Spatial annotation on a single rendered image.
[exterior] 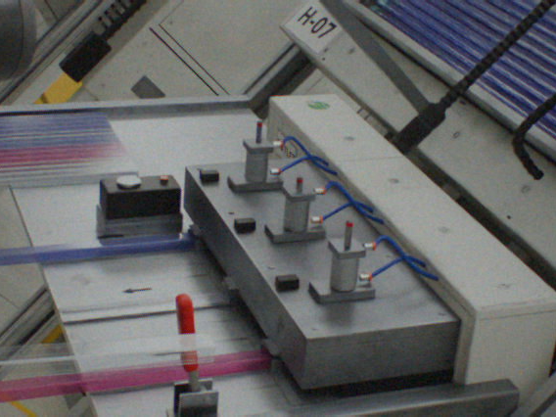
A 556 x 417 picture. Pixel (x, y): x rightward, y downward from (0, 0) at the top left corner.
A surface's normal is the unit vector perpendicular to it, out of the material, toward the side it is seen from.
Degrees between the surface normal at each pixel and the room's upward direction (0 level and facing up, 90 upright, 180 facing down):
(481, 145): 90
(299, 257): 45
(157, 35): 90
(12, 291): 90
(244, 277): 134
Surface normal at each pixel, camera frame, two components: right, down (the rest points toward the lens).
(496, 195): -0.62, -0.58
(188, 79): 0.34, 0.42
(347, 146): 0.07, -0.90
